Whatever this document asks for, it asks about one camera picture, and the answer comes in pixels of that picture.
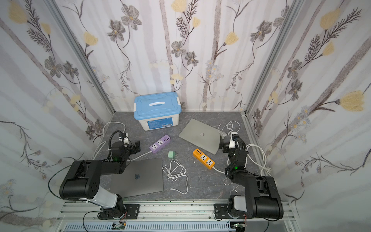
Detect dark grey laptop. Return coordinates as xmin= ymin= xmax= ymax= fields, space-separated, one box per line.
xmin=110 ymin=158 xmax=163 ymax=198

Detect white slotted cable duct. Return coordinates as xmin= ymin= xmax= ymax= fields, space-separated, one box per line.
xmin=62 ymin=221 xmax=236 ymax=232

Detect thick white power cord right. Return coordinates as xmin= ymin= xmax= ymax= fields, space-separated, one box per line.
xmin=213 ymin=144 xmax=273 ymax=179

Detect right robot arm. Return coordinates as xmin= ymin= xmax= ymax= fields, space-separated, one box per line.
xmin=218 ymin=134 xmax=284 ymax=221

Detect aluminium rail frame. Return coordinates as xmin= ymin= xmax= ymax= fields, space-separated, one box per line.
xmin=52 ymin=200 xmax=300 ymax=232

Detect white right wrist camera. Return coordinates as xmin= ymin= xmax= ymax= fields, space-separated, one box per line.
xmin=229 ymin=132 xmax=239 ymax=148

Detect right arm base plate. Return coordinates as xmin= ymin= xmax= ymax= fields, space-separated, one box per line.
xmin=214 ymin=204 xmax=231 ymax=220

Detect blue lid storage box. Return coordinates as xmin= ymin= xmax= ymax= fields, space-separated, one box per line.
xmin=133 ymin=92 xmax=182 ymax=131

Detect green charger adapter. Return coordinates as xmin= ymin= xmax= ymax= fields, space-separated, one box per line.
xmin=168 ymin=151 xmax=176 ymax=159

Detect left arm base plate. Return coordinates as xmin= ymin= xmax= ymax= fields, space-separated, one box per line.
xmin=98 ymin=204 xmax=140 ymax=220

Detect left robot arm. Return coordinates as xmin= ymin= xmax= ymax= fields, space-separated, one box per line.
xmin=59 ymin=130 xmax=141 ymax=220

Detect white charging cable grey laptop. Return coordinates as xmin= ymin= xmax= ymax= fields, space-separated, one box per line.
xmin=161 ymin=159 xmax=189 ymax=195

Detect white charging cable silver laptop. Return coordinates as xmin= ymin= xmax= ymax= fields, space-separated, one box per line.
xmin=217 ymin=120 xmax=241 ymax=136

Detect metal wire hook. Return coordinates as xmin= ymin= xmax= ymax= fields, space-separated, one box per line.
xmin=223 ymin=178 xmax=240 ymax=195

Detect orange power strip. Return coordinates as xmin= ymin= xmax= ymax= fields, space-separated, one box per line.
xmin=193 ymin=148 xmax=215 ymax=170

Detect purple power strip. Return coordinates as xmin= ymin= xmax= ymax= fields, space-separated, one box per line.
xmin=149 ymin=135 xmax=171 ymax=154

